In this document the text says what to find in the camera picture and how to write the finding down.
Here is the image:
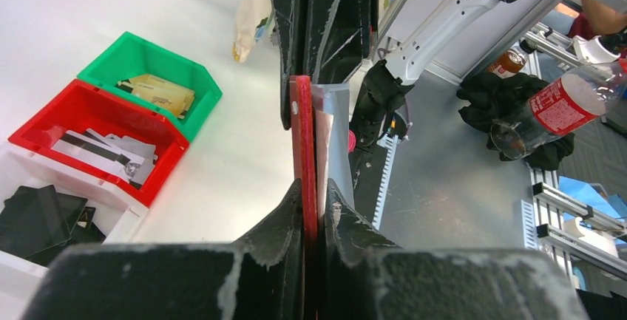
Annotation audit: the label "black cards in white bin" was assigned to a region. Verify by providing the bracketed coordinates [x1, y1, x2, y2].
[1, 185, 106, 267]

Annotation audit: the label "orange drink bottle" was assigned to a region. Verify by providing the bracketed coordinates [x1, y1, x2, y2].
[487, 47, 529, 79]

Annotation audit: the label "gold cards in green bin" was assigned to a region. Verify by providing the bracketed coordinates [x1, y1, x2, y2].
[115, 74, 195, 119]

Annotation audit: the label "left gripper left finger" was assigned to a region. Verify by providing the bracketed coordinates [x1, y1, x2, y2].
[23, 180, 303, 319]

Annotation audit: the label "white cable duct strip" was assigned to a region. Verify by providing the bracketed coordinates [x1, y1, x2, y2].
[372, 135, 399, 230]

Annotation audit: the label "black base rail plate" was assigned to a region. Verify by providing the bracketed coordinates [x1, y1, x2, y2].
[348, 144, 387, 219]

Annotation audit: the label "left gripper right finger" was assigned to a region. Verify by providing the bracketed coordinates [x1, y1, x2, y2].
[323, 180, 587, 319]

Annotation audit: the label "black cloth bundle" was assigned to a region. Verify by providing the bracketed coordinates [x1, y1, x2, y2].
[456, 72, 575, 171]

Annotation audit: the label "white cards in red bin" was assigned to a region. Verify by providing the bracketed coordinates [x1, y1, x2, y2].
[52, 129, 157, 188]

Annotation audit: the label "cola bottle red label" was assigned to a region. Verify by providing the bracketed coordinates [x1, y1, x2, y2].
[489, 58, 626, 160]

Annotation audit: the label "red leather card holder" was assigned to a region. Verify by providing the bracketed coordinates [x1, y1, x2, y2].
[288, 75, 359, 320]

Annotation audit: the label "white plastic bin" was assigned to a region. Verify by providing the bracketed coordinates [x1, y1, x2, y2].
[1, 143, 148, 319]

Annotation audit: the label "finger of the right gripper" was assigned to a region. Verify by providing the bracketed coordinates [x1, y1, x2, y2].
[304, 0, 377, 84]
[271, 0, 304, 129]

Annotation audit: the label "red plastic bin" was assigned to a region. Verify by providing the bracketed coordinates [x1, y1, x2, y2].
[8, 79, 189, 207]

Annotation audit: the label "green plastic bin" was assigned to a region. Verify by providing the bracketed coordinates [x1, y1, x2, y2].
[78, 32, 223, 142]

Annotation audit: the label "yellow patterned cloth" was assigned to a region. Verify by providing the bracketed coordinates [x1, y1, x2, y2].
[232, 0, 274, 63]

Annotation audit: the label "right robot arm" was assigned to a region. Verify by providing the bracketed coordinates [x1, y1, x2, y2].
[270, 0, 517, 149]

